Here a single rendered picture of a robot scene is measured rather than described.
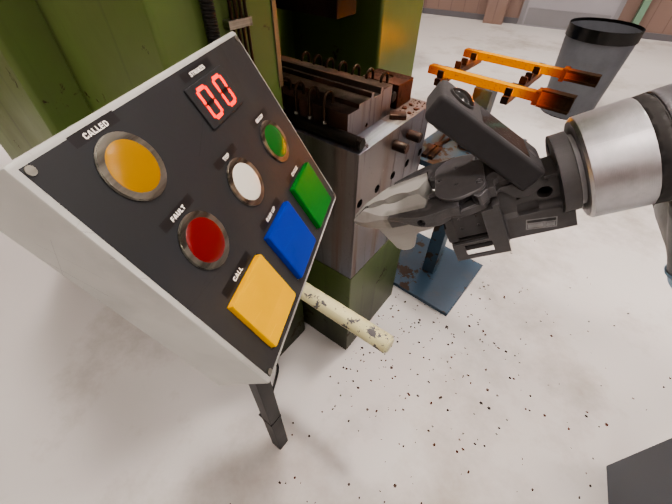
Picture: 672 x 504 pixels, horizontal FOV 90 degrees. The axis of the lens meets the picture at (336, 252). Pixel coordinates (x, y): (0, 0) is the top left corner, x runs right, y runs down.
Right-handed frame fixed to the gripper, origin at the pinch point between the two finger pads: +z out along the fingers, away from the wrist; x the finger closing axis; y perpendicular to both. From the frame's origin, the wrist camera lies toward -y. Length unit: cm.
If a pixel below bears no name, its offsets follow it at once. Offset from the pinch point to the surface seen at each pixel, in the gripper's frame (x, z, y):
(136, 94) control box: -4.2, 11.1, -21.1
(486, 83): 80, -16, 22
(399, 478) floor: -2, 36, 103
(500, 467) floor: 9, 7, 119
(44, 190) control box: -16.4, 11.0, -19.3
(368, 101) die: 53, 10, 4
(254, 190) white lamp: -0.1, 10.6, -7.3
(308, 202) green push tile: 7.3, 10.2, 0.5
